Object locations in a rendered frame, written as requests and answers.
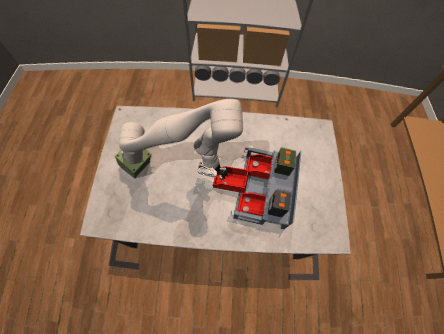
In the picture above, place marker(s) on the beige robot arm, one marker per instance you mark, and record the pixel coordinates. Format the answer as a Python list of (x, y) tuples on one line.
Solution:
[(226, 122)]

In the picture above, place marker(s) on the olive green tool case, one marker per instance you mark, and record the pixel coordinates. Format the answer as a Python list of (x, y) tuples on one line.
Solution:
[(286, 161)]

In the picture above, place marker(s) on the grey metal shelf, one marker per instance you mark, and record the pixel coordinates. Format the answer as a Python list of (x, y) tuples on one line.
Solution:
[(268, 187)]

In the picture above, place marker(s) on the black tool case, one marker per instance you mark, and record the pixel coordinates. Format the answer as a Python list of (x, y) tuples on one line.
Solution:
[(281, 203)]

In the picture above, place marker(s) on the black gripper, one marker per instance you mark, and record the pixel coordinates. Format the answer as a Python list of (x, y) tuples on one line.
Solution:
[(219, 170)]

